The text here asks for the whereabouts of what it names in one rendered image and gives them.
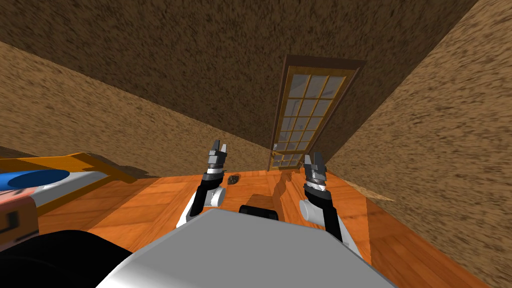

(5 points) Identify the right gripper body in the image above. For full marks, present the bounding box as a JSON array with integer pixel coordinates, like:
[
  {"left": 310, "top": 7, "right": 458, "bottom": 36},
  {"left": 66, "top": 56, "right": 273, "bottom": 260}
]
[{"left": 303, "top": 163, "right": 329, "bottom": 185}]

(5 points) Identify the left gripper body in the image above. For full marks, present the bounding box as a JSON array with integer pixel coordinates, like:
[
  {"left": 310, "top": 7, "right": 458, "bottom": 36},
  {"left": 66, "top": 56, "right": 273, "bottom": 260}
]
[{"left": 205, "top": 153, "right": 228, "bottom": 173}]

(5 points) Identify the wooden glass-paned door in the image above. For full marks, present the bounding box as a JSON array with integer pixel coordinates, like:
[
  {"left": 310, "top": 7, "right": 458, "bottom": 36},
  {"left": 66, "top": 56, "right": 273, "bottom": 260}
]
[{"left": 271, "top": 65, "right": 359, "bottom": 169}]

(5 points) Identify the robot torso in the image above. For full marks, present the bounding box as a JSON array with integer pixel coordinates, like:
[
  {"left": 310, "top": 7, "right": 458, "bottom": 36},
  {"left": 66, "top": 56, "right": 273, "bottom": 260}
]
[{"left": 95, "top": 204, "right": 398, "bottom": 288}]

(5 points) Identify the orange wooden bed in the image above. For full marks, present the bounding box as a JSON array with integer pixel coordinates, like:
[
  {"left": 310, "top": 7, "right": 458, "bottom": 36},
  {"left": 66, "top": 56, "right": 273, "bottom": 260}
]
[{"left": 0, "top": 151, "right": 139, "bottom": 250}]

